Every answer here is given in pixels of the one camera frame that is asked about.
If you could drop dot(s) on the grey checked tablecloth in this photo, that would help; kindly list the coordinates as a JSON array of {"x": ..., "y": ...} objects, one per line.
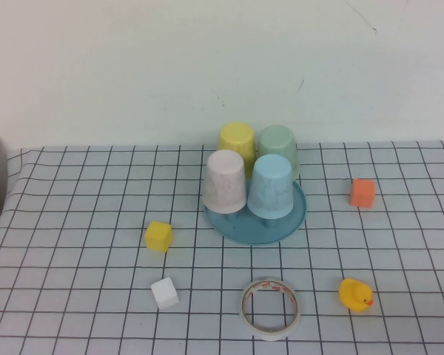
[{"x": 77, "y": 222}]

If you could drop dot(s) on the blue cup stand with posts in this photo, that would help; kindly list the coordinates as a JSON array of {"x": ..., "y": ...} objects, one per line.
[{"x": 259, "y": 233}]

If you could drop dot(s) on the orange foam cube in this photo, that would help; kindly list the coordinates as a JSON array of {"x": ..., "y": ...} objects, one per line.
[{"x": 362, "y": 193}]

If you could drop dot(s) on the yellow foam cube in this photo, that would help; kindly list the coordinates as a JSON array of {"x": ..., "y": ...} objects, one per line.
[{"x": 158, "y": 236}]

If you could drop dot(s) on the yellow rubber duck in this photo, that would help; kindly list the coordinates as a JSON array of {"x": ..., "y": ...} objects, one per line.
[{"x": 353, "y": 294}]

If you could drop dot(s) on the white foam cube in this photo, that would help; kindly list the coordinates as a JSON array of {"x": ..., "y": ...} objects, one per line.
[{"x": 164, "y": 294}]

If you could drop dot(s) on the green plastic cup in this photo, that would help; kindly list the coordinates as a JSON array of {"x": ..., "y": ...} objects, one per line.
[{"x": 279, "y": 144}]

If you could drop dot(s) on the white tape roll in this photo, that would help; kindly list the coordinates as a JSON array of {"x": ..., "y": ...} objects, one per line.
[{"x": 246, "y": 310}]

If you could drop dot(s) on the pale pink plastic cup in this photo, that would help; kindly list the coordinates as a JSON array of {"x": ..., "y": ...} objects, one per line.
[{"x": 223, "y": 181}]

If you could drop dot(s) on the yellow plastic cup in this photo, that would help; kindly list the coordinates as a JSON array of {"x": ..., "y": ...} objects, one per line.
[{"x": 237, "y": 140}]

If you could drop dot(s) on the blue plastic cup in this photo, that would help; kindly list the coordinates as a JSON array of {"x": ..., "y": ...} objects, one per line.
[{"x": 271, "y": 188}]

